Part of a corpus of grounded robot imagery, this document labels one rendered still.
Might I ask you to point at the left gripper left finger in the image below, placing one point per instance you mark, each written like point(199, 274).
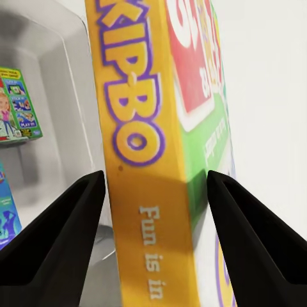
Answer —
point(46, 264)

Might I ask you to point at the board game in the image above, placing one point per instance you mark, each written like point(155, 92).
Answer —
point(164, 121)
point(18, 121)
point(9, 219)

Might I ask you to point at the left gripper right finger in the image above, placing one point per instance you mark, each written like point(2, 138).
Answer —
point(265, 258)

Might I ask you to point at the desk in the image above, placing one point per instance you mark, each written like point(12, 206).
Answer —
point(102, 285)

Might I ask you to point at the toy box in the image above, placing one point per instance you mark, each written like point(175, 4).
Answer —
point(51, 47)

